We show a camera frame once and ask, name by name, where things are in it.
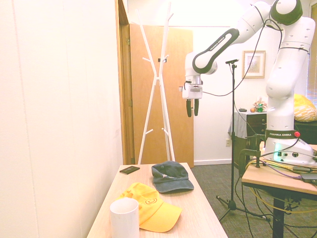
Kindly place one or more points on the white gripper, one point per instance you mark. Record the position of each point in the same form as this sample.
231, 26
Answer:
193, 92

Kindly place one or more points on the dark blue baseball cap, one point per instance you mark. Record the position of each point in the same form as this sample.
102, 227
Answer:
171, 183

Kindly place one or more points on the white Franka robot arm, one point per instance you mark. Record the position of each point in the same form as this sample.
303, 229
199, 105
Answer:
280, 81

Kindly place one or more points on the yellow smiley baseball cap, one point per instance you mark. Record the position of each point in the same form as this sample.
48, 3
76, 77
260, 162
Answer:
158, 213

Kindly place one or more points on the brown wooden door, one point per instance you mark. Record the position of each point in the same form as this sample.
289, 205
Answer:
179, 124

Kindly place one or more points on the white wooden coat rack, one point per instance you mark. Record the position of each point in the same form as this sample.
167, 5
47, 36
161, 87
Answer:
156, 81

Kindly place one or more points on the grey draped cloth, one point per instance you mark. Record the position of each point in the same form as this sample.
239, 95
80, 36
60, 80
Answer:
239, 124

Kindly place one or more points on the small black bowl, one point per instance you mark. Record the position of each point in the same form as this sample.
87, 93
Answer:
242, 109

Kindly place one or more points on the black tripod stand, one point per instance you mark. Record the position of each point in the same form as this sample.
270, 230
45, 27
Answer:
232, 148

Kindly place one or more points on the black door hook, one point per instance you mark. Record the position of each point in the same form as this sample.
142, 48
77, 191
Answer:
162, 60

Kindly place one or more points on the dark wooden dresser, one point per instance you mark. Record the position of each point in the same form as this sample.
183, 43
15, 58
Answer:
255, 124

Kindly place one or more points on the wooden drawer cabinet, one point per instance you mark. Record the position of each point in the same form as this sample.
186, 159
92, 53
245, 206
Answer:
125, 99

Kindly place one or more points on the dried flower decoration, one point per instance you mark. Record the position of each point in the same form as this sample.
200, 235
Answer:
260, 101

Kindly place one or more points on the black metal table clamp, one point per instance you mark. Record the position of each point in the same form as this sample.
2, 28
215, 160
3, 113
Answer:
244, 158

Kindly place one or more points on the wooden robot mounting table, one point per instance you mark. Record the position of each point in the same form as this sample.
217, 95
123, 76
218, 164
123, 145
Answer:
267, 181

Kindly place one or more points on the red emergency stop button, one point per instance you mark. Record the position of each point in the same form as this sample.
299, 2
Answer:
296, 134

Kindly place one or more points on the yellow patterned bag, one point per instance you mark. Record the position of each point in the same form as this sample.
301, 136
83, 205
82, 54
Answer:
304, 109

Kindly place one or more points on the window blinds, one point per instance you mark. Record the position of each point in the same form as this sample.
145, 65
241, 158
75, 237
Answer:
312, 77

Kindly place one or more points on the white cylindrical cup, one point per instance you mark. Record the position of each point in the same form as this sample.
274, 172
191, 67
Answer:
123, 220

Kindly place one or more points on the black flat power box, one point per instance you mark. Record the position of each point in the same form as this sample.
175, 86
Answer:
309, 177

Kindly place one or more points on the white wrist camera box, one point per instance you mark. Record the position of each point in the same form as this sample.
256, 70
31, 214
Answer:
181, 88

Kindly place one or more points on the white wall outlet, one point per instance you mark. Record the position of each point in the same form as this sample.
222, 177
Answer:
228, 142

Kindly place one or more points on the black bar camera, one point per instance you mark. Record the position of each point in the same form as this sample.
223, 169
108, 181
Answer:
232, 61

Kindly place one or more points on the framed wall picture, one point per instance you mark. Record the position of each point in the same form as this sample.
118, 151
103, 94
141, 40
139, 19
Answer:
257, 64

